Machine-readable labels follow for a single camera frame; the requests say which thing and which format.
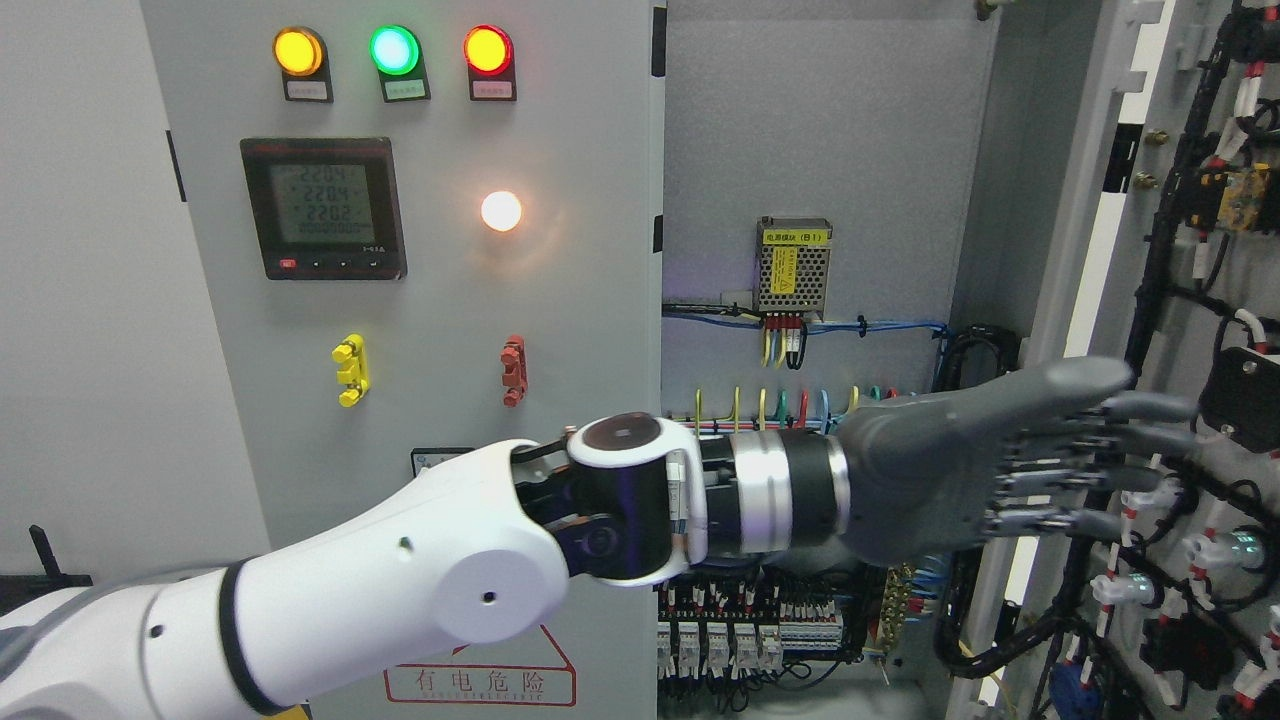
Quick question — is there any black box left floor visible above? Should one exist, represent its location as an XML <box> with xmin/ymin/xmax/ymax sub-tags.
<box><xmin>1</xmin><ymin>524</ymin><xmax>95</xmax><ymax>615</ymax></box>

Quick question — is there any red indicator light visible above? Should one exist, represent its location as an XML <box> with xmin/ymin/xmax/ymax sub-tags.
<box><xmin>462</xmin><ymin>24</ymin><xmax>517</xmax><ymax>102</ymax></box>

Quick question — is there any yellow terminal post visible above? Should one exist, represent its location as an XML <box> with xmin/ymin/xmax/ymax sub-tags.
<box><xmin>330</xmin><ymin>333</ymin><xmax>371</xmax><ymax>407</ymax></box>

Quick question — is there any brass right ground bar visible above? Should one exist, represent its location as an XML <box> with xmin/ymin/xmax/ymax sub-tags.
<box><xmin>877</xmin><ymin>562</ymin><xmax>916</xmax><ymax>657</ymax></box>

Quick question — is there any grey robot hand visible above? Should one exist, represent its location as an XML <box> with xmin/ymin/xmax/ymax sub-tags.
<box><xmin>837</xmin><ymin>356</ymin><xmax>1197</xmax><ymax>568</ymax></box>

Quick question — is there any green indicator light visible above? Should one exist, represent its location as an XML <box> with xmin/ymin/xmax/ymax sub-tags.
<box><xmin>369</xmin><ymin>24</ymin><xmax>431</xmax><ymax>102</ymax></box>

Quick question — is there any white glowing indicator light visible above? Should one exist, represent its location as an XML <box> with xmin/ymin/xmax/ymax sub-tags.
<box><xmin>480</xmin><ymin>190</ymin><xmax>524</xmax><ymax>233</ymax></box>

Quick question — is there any grey cabinet door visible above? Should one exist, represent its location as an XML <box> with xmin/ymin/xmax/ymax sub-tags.
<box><xmin>975</xmin><ymin>0</ymin><xmax>1280</xmax><ymax>720</ymax></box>
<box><xmin>140</xmin><ymin>0</ymin><xmax>669</xmax><ymax>720</ymax></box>

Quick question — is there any metal mesh power supply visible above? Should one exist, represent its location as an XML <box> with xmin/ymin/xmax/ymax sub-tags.
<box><xmin>754</xmin><ymin>217</ymin><xmax>835</xmax><ymax>316</ymax></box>

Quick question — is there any lower relay terminal row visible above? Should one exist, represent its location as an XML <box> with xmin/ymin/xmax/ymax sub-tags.
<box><xmin>653</xmin><ymin>569</ymin><xmax>861</xmax><ymax>685</ymax></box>

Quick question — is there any yellow indicator light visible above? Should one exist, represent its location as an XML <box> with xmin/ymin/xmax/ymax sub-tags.
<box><xmin>271</xmin><ymin>26</ymin><xmax>334</xmax><ymax>104</ymax></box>

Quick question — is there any black digital power meter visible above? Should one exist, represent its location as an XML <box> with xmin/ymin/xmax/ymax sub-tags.
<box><xmin>239</xmin><ymin>136</ymin><xmax>408</xmax><ymax>281</ymax></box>

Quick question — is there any black right cable loom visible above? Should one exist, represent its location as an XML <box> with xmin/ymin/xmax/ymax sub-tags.
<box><xmin>932</xmin><ymin>325</ymin><xmax>1071</xmax><ymax>683</ymax></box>

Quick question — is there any white rotary selector switch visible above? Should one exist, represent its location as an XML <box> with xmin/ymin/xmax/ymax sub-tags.
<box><xmin>410</xmin><ymin>446</ymin><xmax>475</xmax><ymax>479</ymax></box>

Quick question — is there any red electric warning sticker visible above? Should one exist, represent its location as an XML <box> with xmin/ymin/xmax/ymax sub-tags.
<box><xmin>383</xmin><ymin>625</ymin><xmax>579</xmax><ymax>708</ymax></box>

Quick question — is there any red terminal post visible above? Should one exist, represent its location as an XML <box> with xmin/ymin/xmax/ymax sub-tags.
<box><xmin>499</xmin><ymin>334</ymin><xmax>529</xmax><ymax>407</ymax></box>

